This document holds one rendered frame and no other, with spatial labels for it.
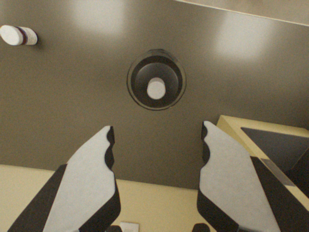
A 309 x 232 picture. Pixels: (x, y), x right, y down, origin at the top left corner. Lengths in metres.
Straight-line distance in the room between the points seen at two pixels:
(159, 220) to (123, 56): 0.62
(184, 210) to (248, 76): 0.59
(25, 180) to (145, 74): 0.76
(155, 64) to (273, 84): 0.46
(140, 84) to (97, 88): 0.31
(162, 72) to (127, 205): 0.60
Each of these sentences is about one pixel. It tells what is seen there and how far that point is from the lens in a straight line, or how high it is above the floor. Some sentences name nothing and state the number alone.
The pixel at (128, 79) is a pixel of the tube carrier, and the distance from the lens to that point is 0.27.
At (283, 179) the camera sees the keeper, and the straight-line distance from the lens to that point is 0.39.
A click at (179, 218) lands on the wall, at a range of 0.75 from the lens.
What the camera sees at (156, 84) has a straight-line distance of 0.23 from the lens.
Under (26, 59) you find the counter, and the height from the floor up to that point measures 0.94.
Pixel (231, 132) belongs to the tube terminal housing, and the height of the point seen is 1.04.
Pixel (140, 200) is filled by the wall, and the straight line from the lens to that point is 0.75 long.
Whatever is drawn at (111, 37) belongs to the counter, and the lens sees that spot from 0.51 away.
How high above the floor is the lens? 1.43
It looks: 64 degrees down
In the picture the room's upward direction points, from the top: 177 degrees counter-clockwise
